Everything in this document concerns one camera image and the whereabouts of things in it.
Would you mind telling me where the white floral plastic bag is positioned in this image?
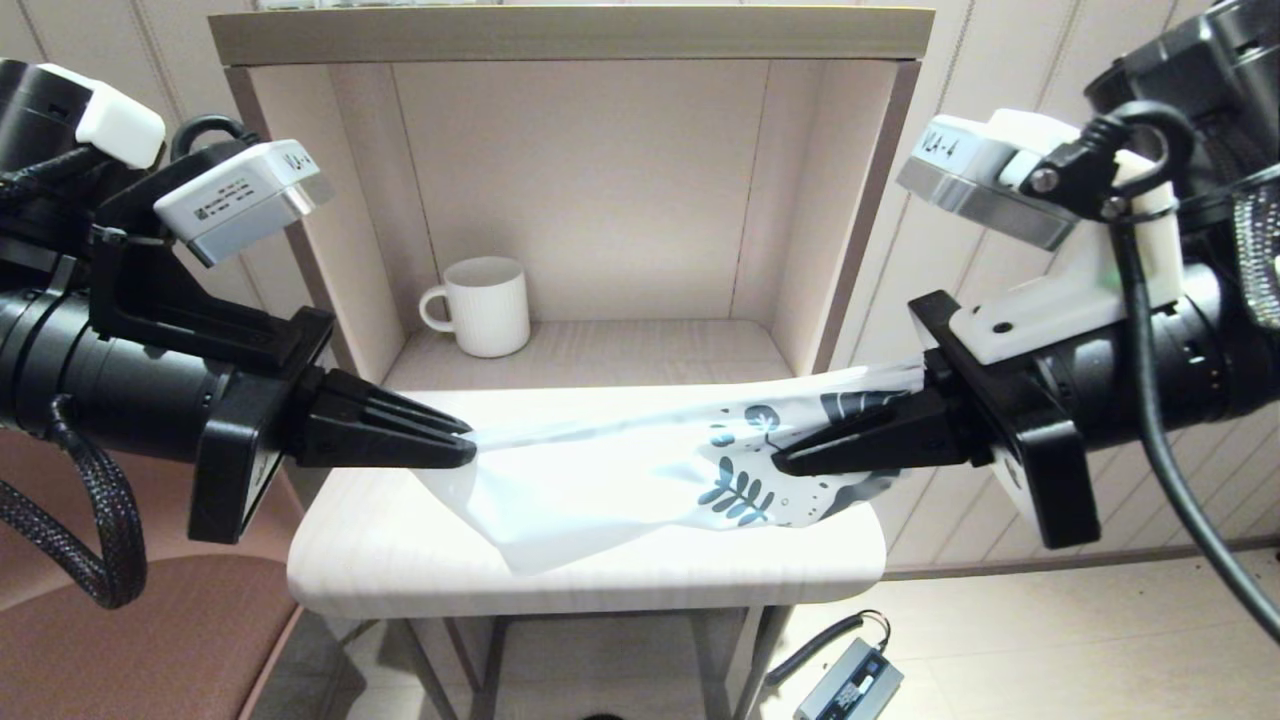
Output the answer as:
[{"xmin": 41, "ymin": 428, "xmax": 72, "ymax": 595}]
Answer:
[{"xmin": 415, "ymin": 362, "xmax": 926, "ymax": 576}]

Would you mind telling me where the white ribbed ceramic mug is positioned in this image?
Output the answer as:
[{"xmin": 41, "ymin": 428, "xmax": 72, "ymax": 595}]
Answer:
[{"xmin": 419, "ymin": 256, "xmax": 532, "ymax": 359}]

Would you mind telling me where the grey black power adapter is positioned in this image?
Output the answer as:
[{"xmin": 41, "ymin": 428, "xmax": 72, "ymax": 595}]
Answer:
[{"xmin": 795, "ymin": 640, "xmax": 904, "ymax": 720}]

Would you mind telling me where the brown upholstered chair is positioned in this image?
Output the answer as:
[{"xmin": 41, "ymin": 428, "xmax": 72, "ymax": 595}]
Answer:
[{"xmin": 0, "ymin": 420, "xmax": 311, "ymax": 720}]

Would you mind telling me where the light wooden shelf desk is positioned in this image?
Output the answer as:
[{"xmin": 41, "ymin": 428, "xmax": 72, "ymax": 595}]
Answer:
[{"xmin": 208, "ymin": 5, "xmax": 936, "ymax": 720}]

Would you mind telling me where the black left camera bracket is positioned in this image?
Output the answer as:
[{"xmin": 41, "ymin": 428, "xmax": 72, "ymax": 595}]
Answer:
[{"xmin": 88, "ymin": 140, "xmax": 336, "ymax": 377}]

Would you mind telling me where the black right camera cable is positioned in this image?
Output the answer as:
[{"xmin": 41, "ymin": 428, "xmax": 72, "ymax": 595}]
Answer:
[{"xmin": 1020, "ymin": 100, "xmax": 1280, "ymax": 646}]

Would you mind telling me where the black camera cable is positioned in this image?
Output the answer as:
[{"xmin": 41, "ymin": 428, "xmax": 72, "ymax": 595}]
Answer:
[
  {"xmin": 170, "ymin": 113, "xmax": 263, "ymax": 166},
  {"xmin": 1020, "ymin": 100, "xmax": 1280, "ymax": 646}
]

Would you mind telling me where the white right camera bracket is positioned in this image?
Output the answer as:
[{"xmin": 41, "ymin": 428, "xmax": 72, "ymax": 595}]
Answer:
[{"xmin": 948, "ymin": 150, "xmax": 1216, "ymax": 366}]

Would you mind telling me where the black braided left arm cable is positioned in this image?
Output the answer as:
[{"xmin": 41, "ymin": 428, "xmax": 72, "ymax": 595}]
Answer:
[{"xmin": 0, "ymin": 395, "xmax": 149, "ymax": 609}]

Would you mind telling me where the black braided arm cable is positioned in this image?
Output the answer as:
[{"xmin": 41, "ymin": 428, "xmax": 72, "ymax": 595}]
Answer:
[
  {"xmin": 0, "ymin": 395, "xmax": 149, "ymax": 609},
  {"xmin": 1195, "ymin": 160, "xmax": 1280, "ymax": 331}
]

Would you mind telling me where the black adapter power cable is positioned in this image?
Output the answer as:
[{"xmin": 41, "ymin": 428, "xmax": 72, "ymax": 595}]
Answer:
[{"xmin": 765, "ymin": 612, "xmax": 891, "ymax": 691}]

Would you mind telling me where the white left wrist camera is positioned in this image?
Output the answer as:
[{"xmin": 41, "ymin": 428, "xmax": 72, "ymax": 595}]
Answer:
[{"xmin": 153, "ymin": 138, "xmax": 336, "ymax": 269}]

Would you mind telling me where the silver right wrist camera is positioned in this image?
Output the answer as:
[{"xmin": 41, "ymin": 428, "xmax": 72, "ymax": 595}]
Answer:
[{"xmin": 897, "ymin": 108, "xmax": 1111, "ymax": 251}]

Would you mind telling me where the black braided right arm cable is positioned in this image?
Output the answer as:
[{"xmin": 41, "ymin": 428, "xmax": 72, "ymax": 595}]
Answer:
[{"xmin": 1195, "ymin": 160, "xmax": 1280, "ymax": 331}]

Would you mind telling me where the black left camera cable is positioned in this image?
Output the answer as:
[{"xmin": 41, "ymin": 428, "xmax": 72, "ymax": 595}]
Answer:
[{"xmin": 170, "ymin": 113, "xmax": 263, "ymax": 166}]

